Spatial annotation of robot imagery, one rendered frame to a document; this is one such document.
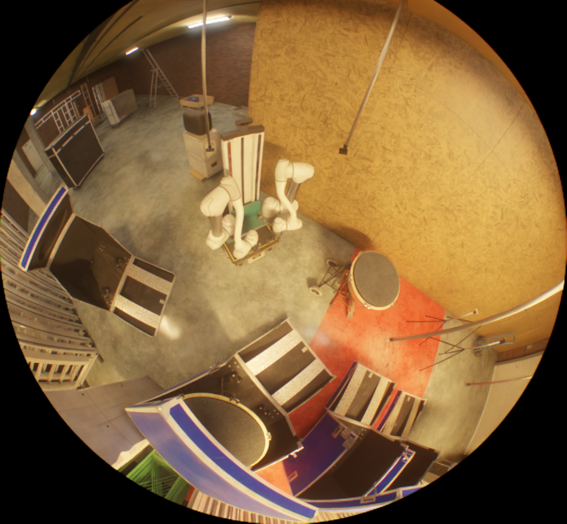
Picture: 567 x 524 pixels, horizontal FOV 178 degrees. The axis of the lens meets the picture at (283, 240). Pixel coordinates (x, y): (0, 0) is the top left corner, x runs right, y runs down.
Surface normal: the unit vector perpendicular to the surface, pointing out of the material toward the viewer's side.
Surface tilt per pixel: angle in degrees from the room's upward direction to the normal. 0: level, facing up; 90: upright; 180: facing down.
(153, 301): 2
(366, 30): 90
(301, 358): 1
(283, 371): 1
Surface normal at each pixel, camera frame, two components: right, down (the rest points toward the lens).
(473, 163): -0.52, 0.70
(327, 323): 0.15, -0.48
